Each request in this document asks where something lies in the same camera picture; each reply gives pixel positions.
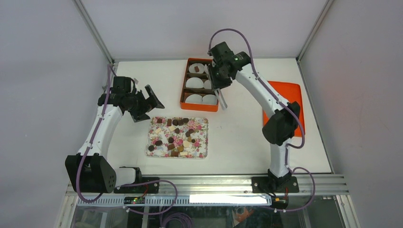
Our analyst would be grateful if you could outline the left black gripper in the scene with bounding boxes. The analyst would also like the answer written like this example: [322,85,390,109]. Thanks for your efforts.
[126,85,163,122]

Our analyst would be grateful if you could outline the metal tongs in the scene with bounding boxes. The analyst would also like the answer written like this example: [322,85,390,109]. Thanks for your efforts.
[214,89,228,110]

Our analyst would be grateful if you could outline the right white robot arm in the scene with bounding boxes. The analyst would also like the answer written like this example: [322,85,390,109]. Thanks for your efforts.
[208,42,302,192]

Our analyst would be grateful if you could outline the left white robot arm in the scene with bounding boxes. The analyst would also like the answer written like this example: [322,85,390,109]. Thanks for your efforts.
[65,76,164,193]

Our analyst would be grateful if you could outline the orange chocolate box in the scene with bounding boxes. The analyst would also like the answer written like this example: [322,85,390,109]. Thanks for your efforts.
[180,58,219,112]

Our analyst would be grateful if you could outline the white paper cup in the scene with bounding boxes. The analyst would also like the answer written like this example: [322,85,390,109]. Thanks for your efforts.
[188,63,205,74]
[185,77,204,89]
[203,80,212,90]
[202,95,218,105]
[184,94,202,104]

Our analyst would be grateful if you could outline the floral tray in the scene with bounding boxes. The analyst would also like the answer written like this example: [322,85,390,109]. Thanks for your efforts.
[145,116,209,159]

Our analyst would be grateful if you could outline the orange box lid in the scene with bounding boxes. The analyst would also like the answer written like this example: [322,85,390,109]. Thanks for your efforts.
[262,80,306,138]

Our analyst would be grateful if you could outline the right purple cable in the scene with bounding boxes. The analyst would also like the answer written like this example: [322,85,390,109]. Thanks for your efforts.
[208,28,316,212]

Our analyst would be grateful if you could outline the purple cable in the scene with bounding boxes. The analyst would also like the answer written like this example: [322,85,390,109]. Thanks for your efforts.
[208,28,316,212]
[75,63,179,217]

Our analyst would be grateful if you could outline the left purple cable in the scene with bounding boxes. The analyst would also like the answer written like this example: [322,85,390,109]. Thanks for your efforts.
[75,63,179,217]

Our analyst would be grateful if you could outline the white cable duct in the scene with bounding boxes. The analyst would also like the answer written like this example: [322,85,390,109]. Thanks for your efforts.
[77,194,271,207]

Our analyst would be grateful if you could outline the aluminium rail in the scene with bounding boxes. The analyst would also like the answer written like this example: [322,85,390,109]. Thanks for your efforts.
[62,174,352,209]

